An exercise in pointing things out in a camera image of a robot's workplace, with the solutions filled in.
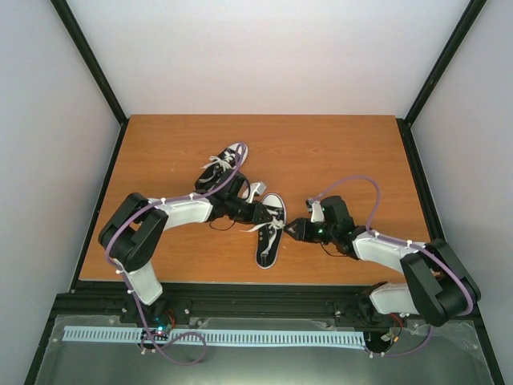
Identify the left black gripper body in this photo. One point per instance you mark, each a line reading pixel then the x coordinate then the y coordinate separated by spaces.
pixel 242 215

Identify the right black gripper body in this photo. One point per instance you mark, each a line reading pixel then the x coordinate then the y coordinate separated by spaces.
pixel 321 236

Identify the black canvas sneaker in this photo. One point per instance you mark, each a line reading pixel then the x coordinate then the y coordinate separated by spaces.
pixel 271 199
pixel 241 151

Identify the white lace of sneaker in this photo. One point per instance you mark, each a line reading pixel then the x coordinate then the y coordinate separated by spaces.
pixel 218 164
pixel 269 232

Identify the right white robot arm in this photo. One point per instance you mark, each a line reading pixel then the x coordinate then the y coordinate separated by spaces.
pixel 438 287

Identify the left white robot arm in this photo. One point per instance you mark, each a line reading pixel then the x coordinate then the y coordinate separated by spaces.
pixel 131 235

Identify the green lit circuit board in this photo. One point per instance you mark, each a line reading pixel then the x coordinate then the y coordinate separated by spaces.
pixel 165 321

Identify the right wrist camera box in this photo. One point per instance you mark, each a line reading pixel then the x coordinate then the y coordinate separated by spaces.
pixel 316 211

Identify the light blue slotted cable duct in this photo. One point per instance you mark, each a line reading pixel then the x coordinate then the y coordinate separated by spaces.
pixel 218 338

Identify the black aluminium frame rail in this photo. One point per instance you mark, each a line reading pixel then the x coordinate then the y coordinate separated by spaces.
pixel 341 305

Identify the left black frame post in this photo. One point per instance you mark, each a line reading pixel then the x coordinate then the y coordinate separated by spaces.
pixel 88 56

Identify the black frame post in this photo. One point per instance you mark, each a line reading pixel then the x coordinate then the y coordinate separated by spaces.
pixel 88 56
pixel 453 43

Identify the right black frame post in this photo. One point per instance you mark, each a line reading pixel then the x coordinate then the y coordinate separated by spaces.
pixel 453 43

